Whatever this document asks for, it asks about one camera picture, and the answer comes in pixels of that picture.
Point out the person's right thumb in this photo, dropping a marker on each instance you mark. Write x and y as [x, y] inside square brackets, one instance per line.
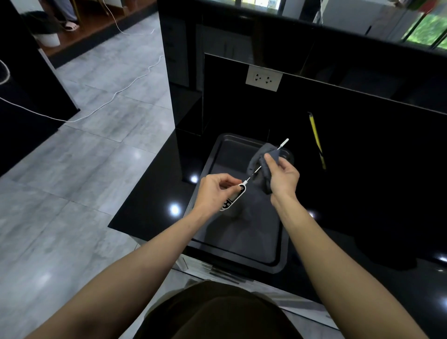
[271, 162]

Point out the white plant pot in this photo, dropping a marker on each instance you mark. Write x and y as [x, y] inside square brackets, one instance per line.
[47, 38]

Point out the black metal tray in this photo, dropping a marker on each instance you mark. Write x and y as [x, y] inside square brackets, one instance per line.
[241, 223]

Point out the yellow black pen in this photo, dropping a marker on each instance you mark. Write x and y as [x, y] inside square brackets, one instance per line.
[316, 138]

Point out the white digital probe thermometer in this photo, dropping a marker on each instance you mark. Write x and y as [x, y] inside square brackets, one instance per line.
[251, 176]

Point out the person's right hand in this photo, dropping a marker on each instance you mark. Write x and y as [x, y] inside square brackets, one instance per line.
[284, 180]

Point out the grey cleaning cloth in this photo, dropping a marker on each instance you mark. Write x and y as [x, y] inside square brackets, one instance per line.
[262, 167]

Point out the person's left hand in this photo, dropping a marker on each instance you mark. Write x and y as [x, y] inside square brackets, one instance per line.
[211, 195]

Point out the person's left forearm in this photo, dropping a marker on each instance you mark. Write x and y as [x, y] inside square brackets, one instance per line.
[115, 283]

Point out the person's left thumb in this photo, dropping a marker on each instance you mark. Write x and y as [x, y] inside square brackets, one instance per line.
[230, 184]

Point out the person's right forearm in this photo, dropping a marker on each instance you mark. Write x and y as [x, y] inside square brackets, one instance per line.
[335, 272]

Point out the white wall power socket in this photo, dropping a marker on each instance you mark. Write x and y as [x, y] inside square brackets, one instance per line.
[263, 78]

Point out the person's dark shirt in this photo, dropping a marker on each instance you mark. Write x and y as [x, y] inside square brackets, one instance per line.
[216, 312]

